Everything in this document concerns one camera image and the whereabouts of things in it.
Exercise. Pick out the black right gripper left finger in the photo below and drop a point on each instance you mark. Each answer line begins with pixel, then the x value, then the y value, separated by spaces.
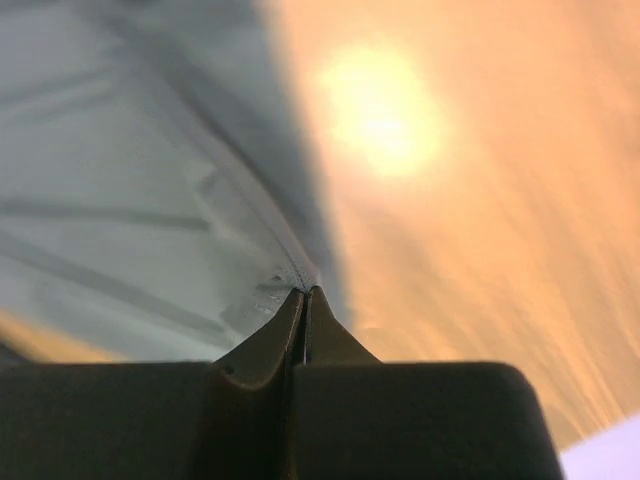
pixel 222 419

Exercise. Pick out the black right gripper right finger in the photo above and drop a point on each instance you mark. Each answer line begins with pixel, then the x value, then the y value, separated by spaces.
pixel 357 417

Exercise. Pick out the dark grey t shirt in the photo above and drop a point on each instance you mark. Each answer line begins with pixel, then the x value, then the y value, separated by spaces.
pixel 157 195

